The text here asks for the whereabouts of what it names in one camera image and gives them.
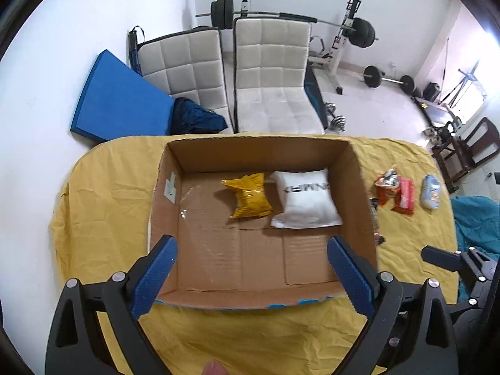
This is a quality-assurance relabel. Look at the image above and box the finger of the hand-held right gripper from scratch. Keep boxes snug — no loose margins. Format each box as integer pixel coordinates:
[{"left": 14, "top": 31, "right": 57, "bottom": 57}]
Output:
[{"left": 421, "top": 245, "right": 500, "bottom": 282}]

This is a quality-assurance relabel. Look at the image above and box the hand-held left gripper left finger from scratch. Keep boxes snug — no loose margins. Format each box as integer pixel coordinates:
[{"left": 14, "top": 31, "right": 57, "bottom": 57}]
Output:
[{"left": 46, "top": 234, "right": 178, "bottom": 375}]

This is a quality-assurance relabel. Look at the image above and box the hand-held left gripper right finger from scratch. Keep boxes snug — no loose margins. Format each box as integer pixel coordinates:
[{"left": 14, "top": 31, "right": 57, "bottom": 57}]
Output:
[{"left": 327, "top": 235, "right": 459, "bottom": 375}]

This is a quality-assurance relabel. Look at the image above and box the light blue soft packet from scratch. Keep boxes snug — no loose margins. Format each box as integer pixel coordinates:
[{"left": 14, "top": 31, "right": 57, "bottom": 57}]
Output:
[{"left": 420, "top": 174, "right": 442, "bottom": 210}]

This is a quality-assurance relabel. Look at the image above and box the orange-red packet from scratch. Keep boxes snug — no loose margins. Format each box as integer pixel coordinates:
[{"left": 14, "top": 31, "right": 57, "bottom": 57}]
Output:
[{"left": 392, "top": 177, "right": 416, "bottom": 216}]

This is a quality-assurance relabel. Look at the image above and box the orange snack packet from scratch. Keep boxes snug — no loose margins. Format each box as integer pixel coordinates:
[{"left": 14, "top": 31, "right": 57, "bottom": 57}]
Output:
[{"left": 374, "top": 169, "right": 402, "bottom": 208}]

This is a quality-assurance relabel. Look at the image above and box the cardboard box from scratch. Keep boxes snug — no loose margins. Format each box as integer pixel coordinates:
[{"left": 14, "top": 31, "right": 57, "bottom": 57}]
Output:
[{"left": 147, "top": 135, "right": 379, "bottom": 310}]

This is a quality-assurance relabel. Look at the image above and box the person's left hand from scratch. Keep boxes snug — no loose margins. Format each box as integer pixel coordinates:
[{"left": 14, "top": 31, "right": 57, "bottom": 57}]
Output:
[{"left": 202, "top": 360, "right": 227, "bottom": 375}]

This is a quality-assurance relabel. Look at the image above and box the teal cloth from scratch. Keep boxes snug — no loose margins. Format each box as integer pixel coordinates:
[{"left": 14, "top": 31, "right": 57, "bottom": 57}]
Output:
[{"left": 449, "top": 195, "right": 500, "bottom": 305}]

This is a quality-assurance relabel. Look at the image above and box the dark snack packet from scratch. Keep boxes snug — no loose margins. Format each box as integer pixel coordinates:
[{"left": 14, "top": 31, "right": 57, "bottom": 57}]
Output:
[{"left": 369, "top": 199, "right": 387, "bottom": 247}]

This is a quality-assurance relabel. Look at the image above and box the yellow tablecloth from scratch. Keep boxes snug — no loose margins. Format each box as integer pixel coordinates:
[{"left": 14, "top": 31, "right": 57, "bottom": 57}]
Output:
[{"left": 49, "top": 135, "right": 459, "bottom": 375}]

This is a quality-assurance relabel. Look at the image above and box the white plastic packet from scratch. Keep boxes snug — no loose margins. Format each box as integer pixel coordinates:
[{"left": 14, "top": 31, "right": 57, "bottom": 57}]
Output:
[{"left": 269, "top": 169, "right": 344, "bottom": 229}]

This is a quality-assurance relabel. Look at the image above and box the dark wooden chair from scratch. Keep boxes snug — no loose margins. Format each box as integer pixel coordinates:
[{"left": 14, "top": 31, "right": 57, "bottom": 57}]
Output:
[{"left": 432, "top": 116, "right": 500, "bottom": 188}]

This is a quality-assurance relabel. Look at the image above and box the yellow plastic packet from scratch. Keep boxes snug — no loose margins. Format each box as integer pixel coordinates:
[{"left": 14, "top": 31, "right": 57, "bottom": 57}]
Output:
[{"left": 221, "top": 172, "right": 273, "bottom": 220}]

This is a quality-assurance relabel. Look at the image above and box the dark blue cloth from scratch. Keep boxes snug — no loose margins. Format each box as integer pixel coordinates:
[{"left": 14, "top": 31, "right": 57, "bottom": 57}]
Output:
[{"left": 170, "top": 97, "right": 228, "bottom": 135}]

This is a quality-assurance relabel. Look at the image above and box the blue foam mat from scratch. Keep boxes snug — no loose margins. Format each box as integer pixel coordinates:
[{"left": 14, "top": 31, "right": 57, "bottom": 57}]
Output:
[{"left": 69, "top": 49, "right": 176, "bottom": 142}]

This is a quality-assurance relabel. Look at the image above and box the black tripod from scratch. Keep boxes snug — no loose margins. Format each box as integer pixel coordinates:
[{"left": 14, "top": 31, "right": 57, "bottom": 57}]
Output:
[{"left": 445, "top": 60, "right": 489, "bottom": 106}]

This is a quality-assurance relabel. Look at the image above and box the black and blue bench pad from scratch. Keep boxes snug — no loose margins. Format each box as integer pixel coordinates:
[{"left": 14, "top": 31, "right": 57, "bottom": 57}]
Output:
[{"left": 304, "top": 62, "right": 326, "bottom": 126}]

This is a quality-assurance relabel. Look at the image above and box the short barbell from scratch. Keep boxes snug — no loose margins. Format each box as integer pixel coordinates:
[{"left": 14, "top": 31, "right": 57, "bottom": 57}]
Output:
[{"left": 363, "top": 66, "right": 415, "bottom": 95}]

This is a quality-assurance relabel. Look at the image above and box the white quilted chair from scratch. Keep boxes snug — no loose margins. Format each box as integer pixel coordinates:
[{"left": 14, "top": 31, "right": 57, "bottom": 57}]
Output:
[
  {"left": 137, "top": 27, "right": 235, "bottom": 133},
  {"left": 232, "top": 16, "right": 326, "bottom": 134}
]

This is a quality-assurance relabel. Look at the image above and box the white weight bench rack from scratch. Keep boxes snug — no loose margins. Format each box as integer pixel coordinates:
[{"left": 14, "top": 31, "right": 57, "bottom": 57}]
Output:
[{"left": 239, "top": 0, "right": 362, "bottom": 95}]

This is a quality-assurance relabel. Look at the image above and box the barbell with black plates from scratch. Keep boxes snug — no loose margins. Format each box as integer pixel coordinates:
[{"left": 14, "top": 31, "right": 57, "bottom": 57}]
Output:
[{"left": 195, "top": 0, "right": 379, "bottom": 48}]

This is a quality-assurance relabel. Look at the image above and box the blue roll with black strap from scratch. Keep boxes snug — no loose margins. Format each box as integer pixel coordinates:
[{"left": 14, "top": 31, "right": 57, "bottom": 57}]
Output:
[{"left": 127, "top": 25, "right": 146, "bottom": 77}]

